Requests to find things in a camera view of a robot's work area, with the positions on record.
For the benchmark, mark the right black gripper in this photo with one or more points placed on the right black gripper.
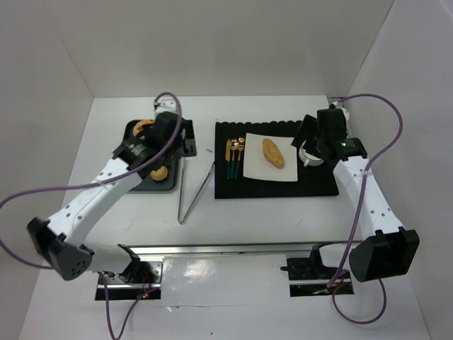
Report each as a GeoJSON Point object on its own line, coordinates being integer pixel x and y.
{"type": "Point", "coordinates": [304, 129]}

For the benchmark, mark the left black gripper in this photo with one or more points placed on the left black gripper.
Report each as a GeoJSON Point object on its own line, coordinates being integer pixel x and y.
{"type": "Point", "coordinates": [188, 138]}

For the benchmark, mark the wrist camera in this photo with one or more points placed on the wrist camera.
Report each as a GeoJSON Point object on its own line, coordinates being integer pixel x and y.
{"type": "Point", "coordinates": [340, 105]}
{"type": "Point", "coordinates": [164, 126]}

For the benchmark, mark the gold spoon teal handle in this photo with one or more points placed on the gold spoon teal handle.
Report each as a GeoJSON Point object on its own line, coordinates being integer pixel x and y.
{"type": "Point", "coordinates": [233, 148]}

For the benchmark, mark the aluminium table rail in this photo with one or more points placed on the aluminium table rail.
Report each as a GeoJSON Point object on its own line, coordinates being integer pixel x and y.
{"type": "Point", "coordinates": [227, 249]}

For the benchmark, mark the gold knife teal handle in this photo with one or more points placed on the gold knife teal handle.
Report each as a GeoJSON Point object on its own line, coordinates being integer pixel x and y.
{"type": "Point", "coordinates": [228, 158]}

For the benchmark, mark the round bread roll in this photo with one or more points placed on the round bread roll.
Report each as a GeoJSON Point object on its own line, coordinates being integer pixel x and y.
{"type": "Point", "coordinates": [160, 174]}

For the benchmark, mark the long bread roll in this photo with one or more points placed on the long bread roll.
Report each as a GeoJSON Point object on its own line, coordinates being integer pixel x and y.
{"type": "Point", "coordinates": [272, 153]}

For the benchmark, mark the glazed ring doughnut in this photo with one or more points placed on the glazed ring doughnut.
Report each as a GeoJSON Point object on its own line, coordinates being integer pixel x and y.
{"type": "Point", "coordinates": [138, 128]}

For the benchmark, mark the white round cup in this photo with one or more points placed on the white round cup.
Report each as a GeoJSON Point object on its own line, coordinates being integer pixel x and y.
{"type": "Point", "coordinates": [308, 159]}

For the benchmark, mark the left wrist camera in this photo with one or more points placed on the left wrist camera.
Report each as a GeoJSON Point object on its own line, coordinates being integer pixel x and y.
{"type": "Point", "coordinates": [164, 126]}

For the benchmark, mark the white square plate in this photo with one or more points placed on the white square plate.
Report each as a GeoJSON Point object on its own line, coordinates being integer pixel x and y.
{"type": "Point", "coordinates": [256, 166]}

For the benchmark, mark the black baking tray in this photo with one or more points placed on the black baking tray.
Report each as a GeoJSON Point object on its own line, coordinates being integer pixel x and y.
{"type": "Point", "coordinates": [149, 185]}

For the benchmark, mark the steel tongs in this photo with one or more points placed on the steel tongs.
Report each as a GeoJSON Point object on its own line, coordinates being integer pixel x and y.
{"type": "Point", "coordinates": [182, 215]}

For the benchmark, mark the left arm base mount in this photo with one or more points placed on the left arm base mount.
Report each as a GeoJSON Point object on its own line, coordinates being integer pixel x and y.
{"type": "Point", "coordinates": [144, 285]}

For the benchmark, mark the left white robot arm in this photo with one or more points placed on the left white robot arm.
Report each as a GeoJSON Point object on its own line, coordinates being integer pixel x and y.
{"type": "Point", "coordinates": [60, 238]}

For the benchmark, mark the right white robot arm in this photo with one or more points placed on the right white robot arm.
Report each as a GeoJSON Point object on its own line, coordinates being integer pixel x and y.
{"type": "Point", "coordinates": [377, 245]}

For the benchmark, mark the black placemat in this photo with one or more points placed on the black placemat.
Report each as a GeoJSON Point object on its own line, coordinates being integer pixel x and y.
{"type": "Point", "coordinates": [313, 181]}

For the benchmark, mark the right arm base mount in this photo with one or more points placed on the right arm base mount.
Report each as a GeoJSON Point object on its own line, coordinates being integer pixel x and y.
{"type": "Point", "coordinates": [309, 277]}

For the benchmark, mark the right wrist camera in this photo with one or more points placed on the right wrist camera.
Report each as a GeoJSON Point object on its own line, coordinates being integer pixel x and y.
{"type": "Point", "coordinates": [340, 105]}

